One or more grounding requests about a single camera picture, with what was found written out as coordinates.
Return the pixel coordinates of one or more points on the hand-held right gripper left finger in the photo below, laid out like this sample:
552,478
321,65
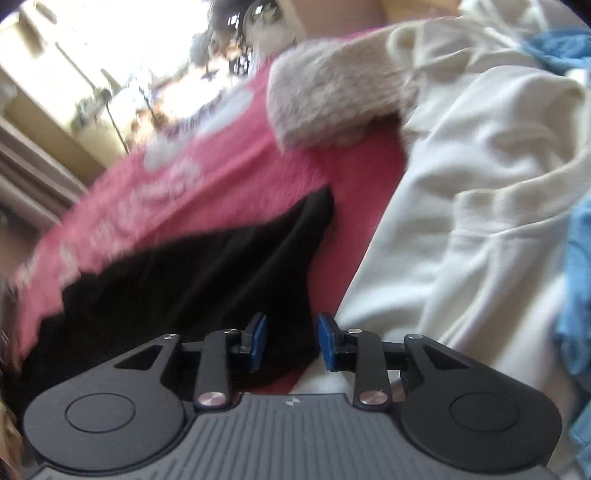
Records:
258,339

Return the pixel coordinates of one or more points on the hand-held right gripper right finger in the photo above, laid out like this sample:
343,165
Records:
327,339

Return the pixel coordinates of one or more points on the black shirt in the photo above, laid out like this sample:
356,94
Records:
207,286

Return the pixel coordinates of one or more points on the pink floral blanket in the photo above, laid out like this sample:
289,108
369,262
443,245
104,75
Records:
184,175

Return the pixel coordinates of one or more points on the white garment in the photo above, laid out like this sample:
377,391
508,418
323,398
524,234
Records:
485,184

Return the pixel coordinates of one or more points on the pale fuzzy knitted garment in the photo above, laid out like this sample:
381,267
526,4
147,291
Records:
332,92

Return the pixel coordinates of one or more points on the blue garment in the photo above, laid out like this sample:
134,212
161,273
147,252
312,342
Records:
577,300

